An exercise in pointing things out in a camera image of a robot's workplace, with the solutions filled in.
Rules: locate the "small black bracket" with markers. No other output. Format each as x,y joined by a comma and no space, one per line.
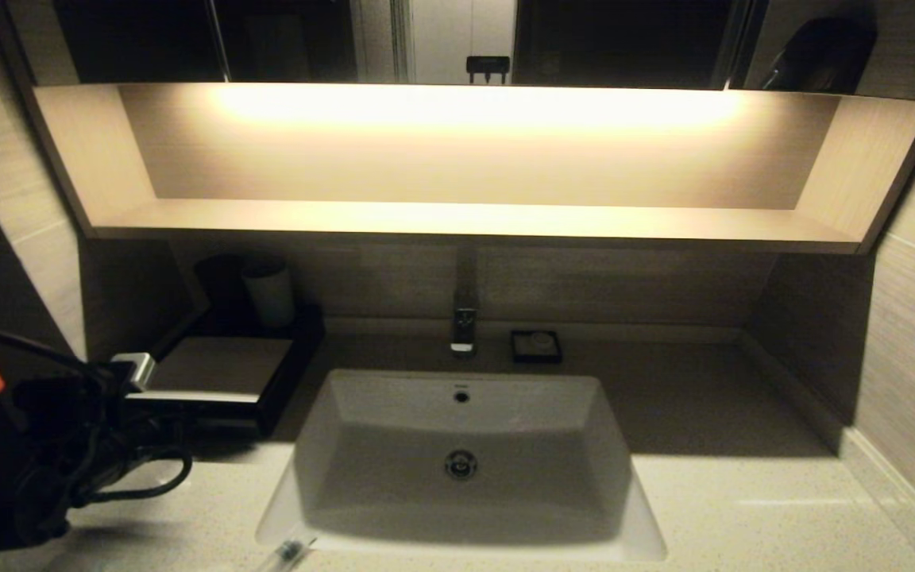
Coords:
488,65

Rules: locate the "clear toothbrush packet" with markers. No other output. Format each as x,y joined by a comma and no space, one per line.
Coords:
287,550

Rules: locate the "chrome faucet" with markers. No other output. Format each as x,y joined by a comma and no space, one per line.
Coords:
464,326

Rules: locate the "mirror cabinet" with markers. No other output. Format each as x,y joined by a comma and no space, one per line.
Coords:
624,40

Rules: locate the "chrome sink drain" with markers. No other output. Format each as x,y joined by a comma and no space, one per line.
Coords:
461,465

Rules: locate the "black soap dish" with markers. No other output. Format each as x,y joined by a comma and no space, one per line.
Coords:
515,357

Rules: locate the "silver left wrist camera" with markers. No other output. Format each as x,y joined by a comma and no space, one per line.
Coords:
136,369

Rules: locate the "black cup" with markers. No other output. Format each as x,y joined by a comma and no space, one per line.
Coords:
219,286

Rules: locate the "white cup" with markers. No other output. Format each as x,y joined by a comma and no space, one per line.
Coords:
269,298

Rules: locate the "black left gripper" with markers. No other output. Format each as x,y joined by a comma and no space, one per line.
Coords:
68,421

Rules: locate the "wooden wall niche shelf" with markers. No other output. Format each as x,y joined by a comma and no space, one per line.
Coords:
457,217

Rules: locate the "white ceramic sink basin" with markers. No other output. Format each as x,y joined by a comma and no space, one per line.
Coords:
394,477

